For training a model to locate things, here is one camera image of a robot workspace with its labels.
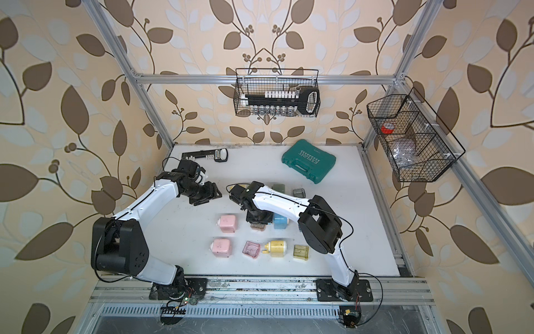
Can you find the black socket rail in basket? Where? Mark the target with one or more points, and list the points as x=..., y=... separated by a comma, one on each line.
x=302, y=102

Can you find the brown clear sharpener tray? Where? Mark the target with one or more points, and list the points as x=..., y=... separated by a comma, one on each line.
x=258, y=227

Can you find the clear grey sharpener tray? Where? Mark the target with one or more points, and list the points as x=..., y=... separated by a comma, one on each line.
x=299, y=193

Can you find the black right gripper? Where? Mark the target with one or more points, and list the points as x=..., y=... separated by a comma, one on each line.
x=266, y=220

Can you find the pink clear sharpener tray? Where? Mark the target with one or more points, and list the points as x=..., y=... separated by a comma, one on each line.
x=251, y=249

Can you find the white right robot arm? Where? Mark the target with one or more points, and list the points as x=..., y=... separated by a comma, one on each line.
x=320, y=226

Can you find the yellow pencil sharpener front row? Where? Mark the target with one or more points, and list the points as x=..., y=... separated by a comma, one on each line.
x=275, y=248

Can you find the yellow clear tray front row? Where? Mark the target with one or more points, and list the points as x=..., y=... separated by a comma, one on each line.
x=301, y=252

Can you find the black wire basket wall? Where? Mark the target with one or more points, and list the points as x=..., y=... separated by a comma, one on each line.
x=256, y=80
x=437, y=147

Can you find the aluminium front rail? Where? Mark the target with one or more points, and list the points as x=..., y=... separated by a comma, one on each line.
x=264, y=290

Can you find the black wire basket right wall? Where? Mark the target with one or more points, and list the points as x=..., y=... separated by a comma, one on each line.
x=437, y=147

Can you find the pink pencil sharpener row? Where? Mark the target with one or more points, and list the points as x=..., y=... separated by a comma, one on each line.
x=227, y=223
x=221, y=248

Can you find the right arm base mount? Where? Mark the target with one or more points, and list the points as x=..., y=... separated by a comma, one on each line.
x=344, y=290

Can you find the blue pencil sharpener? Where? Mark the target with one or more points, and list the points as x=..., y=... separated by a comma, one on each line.
x=280, y=222

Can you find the right circuit board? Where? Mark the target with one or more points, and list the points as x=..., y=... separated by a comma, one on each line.
x=350, y=316

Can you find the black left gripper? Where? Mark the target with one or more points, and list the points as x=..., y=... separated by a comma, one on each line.
x=210, y=193

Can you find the green plastic tool case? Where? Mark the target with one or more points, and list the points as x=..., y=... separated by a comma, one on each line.
x=309, y=160

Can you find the red tape roll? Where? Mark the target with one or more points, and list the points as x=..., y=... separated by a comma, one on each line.
x=388, y=128

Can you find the black wire basket back wall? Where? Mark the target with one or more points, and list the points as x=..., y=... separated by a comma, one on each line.
x=256, y=80

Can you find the green pencil sharpener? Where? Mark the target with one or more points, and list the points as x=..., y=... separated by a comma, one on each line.
x=279, y=187

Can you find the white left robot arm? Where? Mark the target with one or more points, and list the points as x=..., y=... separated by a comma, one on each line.
x=119, y=245

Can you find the pink pencil sharpener front row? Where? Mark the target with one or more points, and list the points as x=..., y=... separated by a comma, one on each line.
x=221, y=248

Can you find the clear plastic bag in basket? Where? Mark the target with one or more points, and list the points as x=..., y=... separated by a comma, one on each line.
x=404, y=152

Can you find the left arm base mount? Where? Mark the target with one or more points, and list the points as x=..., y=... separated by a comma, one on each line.
x=181, y=288

